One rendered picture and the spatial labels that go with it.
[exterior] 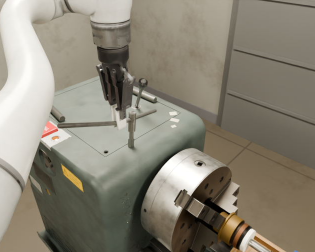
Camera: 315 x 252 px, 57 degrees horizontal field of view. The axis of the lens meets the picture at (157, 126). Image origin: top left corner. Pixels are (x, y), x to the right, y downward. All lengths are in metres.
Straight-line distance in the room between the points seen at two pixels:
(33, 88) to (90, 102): 0.76
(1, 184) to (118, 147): 0.61
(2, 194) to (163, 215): 0.58
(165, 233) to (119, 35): 0.54
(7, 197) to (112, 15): 0.45
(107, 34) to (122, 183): 0.40
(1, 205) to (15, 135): 0.07
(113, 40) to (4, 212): 0.46
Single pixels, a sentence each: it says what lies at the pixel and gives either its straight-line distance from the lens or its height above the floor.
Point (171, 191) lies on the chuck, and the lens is 0.83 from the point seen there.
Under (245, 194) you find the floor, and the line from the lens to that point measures 2.56.
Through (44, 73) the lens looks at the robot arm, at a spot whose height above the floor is 1.64.
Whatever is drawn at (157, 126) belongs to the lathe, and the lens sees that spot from 0.98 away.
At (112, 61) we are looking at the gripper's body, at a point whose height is 1.55.
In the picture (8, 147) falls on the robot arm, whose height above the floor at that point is 1.62.
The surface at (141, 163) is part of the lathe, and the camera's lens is 0.87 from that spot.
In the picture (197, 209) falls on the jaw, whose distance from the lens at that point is 0.82.
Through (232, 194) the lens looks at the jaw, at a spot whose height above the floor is 1.11.
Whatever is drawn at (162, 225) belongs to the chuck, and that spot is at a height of 1.12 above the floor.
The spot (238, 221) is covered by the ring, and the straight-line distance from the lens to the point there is 0.90.
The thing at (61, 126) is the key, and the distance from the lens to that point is 0.70.
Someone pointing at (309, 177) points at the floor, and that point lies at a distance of 2.93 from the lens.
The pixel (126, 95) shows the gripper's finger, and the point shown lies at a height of 1.47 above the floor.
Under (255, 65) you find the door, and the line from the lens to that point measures 2.81.
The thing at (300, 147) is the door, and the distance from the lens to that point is 2.95.
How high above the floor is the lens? 1.81
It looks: 34 degrees down
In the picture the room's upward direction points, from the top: straight up
